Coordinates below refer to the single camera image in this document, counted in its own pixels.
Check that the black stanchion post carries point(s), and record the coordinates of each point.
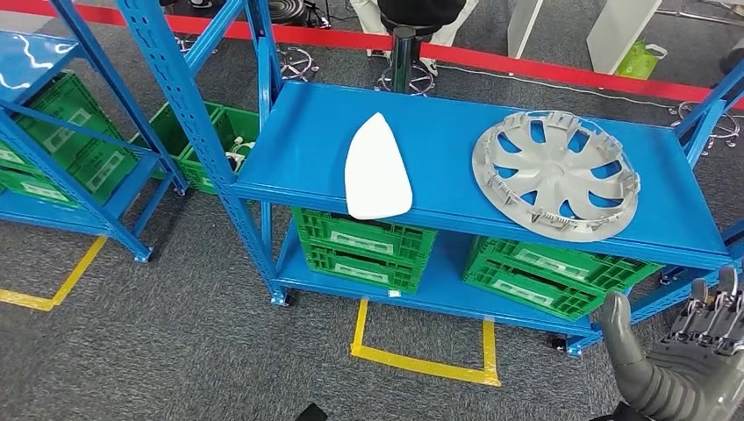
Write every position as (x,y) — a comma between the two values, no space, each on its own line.
(403,64)

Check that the green shopping bag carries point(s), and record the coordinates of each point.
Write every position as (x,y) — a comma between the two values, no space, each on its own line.
(639,61)

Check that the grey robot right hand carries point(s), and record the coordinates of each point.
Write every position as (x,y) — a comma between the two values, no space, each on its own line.
(691,383)

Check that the yellow floor tape mark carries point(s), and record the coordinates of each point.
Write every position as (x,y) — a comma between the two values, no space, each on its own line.
(75,270)
(418,366)

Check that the blue metal shelf rack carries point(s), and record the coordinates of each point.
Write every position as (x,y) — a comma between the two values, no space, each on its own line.
(29,58)
(430,133)

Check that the white triangular plastic shell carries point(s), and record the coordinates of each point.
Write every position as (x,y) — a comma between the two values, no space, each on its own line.
(378,174)

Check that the black robot left foot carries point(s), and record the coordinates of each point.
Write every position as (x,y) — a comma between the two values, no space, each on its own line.
(311,413)

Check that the white desk panel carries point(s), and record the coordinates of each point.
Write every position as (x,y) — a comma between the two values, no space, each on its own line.
(619,29)
(523,23)

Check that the person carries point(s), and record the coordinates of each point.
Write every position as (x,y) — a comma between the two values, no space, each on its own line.
(459,23)

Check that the chrome stool base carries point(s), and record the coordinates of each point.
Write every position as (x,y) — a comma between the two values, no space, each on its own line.
(726,125)

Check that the silver plastic wheel hubcap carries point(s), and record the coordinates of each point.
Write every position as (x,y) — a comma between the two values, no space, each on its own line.
(555,171)

